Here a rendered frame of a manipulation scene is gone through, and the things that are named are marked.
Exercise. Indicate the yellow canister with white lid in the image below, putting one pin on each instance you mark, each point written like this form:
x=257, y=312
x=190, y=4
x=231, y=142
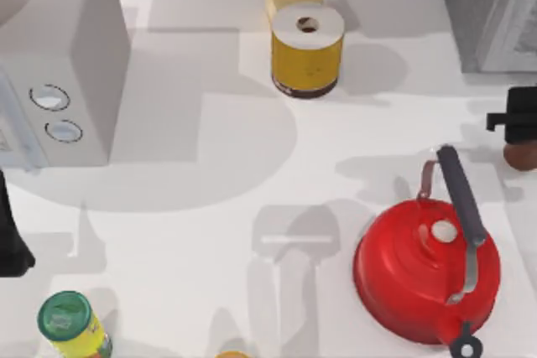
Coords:
x=304, y=60

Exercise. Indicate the orange round thing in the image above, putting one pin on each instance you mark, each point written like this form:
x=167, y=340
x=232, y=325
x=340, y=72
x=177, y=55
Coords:
x=233, y=354

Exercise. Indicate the pale microwave oven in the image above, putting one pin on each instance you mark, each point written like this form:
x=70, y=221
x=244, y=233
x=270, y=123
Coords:
x=92, y=60

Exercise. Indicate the small microwave knob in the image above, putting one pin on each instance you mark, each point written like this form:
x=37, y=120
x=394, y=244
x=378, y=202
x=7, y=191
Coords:
x=64, y=130

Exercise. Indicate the large microwave knob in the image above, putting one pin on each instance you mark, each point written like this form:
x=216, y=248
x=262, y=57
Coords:
x=49, y=98

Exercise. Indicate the grey cabinet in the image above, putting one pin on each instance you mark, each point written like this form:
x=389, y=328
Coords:
x=474, y=10

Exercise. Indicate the brown bottle with black pump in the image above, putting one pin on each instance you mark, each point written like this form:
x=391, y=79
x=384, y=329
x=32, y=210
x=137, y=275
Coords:
x=522, y=115

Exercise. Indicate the yellow bottle with green cap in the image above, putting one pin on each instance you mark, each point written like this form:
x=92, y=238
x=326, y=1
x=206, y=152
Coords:
x=67, y=320

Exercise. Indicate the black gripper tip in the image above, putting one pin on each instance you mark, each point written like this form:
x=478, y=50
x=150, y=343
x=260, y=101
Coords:
x=10, y=245

